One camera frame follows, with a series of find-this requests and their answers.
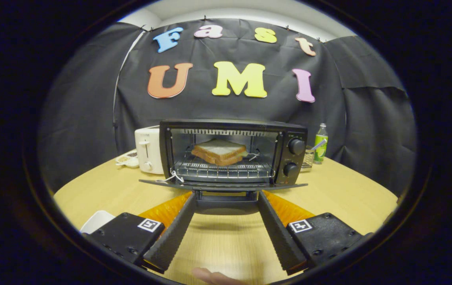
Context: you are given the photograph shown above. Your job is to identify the white plate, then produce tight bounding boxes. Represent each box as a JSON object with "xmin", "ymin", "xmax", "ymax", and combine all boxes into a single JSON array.
[{"xmin": 79, "ymin": 210, "xmax": 115, "ymax": 235}]

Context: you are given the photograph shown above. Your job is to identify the toast sandwich with lettuce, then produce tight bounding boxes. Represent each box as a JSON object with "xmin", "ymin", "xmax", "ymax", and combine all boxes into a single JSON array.
[{"xmin": 191, "ymin": 139, "xmax": 248, "ymax": 167}]

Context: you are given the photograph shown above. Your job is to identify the black toaster oven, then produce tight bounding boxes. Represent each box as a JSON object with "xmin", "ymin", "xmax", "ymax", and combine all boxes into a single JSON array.
[{"xmin": 139, "ymin": 119, "xmax": 308, "ymax": 216}]

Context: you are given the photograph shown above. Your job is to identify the green drink bottle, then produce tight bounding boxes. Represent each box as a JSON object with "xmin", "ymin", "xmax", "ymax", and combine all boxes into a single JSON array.
[{"xmin": 314, "ymin": 123, "xmax": 329, "ymax": 165}]

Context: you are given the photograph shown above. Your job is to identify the wire mesh basket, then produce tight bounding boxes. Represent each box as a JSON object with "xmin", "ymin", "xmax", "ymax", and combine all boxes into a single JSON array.
[{"xmin": 301, "ymin": 146, "xmax": 316, "ymax": 171}]

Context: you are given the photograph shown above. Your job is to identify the white pop-up toaster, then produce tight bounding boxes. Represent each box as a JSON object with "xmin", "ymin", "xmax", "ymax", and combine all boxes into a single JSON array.
[{"xmin": 134, "ymin": 126, "xmax": 165, "ymax": 175}]

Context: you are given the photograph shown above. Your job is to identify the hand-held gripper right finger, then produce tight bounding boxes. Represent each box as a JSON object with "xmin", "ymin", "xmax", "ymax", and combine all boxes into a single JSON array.
[{"xmin": 257, "ymin": 190, "xmax": 371, "ymax": 276}]

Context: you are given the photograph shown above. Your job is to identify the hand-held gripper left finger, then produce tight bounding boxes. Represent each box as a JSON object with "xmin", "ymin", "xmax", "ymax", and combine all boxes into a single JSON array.
[{"xmin": 85, "ymin": 191, "xmax": 197, "ymax": 274}]

